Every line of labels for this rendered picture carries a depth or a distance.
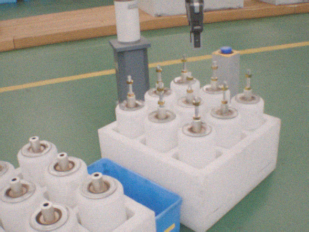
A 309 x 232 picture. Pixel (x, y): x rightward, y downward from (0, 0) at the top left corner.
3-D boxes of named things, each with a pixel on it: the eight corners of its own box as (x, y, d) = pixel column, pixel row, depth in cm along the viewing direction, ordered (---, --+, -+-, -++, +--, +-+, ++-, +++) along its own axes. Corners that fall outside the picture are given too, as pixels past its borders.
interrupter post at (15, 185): (10, 193, 74) (6, 180, 73) (20, 188, 76) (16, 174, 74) (15, 198, 73) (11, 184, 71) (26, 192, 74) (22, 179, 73)
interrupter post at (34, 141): (30, 151, 89) (27, 138, 88) (38, 146, 91) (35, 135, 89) (35, 154, 88) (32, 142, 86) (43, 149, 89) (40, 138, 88)
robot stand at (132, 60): (115, 104, 171) (108, 40, 158) (146, 99, 175) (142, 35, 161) (122, 117, 159) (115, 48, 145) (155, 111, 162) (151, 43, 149)
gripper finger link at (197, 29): (192, 23, 78) (193, 46, 81) (193, 26, 76) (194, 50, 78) (199, 23, 78) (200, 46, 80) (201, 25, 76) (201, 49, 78)
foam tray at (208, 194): (104, 179, 120) (97, 129, 112) (184, 132, 144) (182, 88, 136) (201, 235, 95) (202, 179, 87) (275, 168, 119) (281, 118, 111)
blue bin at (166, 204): (81, 206, 108) (74, 172, 103) (110, 189, 115) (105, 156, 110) (156, 258, 89) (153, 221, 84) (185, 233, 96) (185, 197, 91)
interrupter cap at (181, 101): (199, 96, 112) (199, 94, 112) (206, 106, 105) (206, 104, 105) (174, 99, 111) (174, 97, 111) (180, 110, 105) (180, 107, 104)
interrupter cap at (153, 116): (156, 127, 96) (156, 124, 96) (142, 116, 102) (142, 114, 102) (181, 119, 100) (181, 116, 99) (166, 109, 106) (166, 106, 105)
